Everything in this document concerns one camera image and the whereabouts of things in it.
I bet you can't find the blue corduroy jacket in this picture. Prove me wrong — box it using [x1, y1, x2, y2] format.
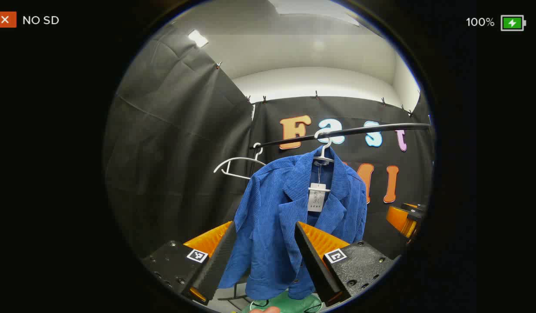
[217, 146, 368, 301]

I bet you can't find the black clothes rack rail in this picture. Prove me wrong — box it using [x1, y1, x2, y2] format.
[250, 123, 432, 150]

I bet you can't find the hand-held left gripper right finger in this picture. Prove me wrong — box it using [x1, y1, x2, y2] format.
[294, 220, 395, 308]

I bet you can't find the white clothes hanger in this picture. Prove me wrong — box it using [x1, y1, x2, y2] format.
[314, 128, 336, 164]
[213, 143, 268, 180]

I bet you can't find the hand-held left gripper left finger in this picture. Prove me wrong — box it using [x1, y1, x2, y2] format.
[140, 220, 238, 306]

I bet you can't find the green laundry hamper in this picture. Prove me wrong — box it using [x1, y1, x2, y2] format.
[240, 289, 325, 313]

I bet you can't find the white garment tag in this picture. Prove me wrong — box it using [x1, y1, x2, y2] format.
[307, 183, 332, 213]

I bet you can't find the ceiling light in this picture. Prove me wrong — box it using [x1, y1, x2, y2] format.
[188, 29, 209, 48]

